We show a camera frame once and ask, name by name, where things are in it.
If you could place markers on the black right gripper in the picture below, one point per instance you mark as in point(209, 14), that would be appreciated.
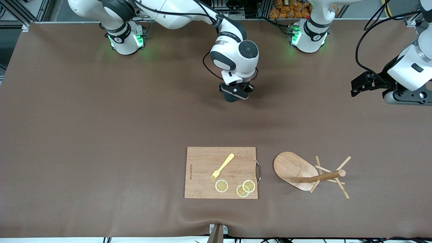
point(230, 98)

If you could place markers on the orange bread rolls pile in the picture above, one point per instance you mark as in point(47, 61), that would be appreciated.
point(287, 11)

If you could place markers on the yellow plastic fork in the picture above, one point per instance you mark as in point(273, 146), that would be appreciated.
point(224, 164)

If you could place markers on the dark teal cup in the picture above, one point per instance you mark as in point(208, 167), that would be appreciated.
point(231, 99)

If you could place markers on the brown table mat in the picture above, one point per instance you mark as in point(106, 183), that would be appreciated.
point(135, 101)

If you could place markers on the wooden mug tree rack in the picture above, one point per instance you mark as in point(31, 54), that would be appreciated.
point(287, 167)

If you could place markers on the lemon slice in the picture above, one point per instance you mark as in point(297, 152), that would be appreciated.
point(221, 186)
point(248, 186)
point(240, 193)

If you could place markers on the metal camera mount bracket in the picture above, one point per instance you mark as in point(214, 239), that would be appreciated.
point(217, 236)

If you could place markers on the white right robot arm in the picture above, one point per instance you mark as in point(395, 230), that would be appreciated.
point(236, 64)

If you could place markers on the aluminium frame strut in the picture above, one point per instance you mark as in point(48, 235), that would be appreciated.
point(410, 21)
point(42, 10)

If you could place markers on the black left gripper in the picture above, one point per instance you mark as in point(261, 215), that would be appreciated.
point(380, 80)

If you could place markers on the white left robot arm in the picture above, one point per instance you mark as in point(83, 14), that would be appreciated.
point(312, 33)

